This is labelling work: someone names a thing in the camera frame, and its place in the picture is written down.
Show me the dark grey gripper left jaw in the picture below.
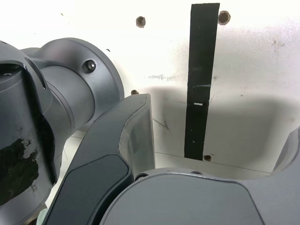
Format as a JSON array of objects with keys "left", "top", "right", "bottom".
[{"left": 43, "top": 93, "right": 156, "bottom": 225}]

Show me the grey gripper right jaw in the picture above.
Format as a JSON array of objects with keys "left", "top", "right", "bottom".
[{"left": 99, "top": 126, "right": 300, "bottom": 225}]

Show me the black tape strip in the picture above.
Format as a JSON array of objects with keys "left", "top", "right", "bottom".
[{"left": 184, "top": 2, "right": 220, "bottom": 161}]

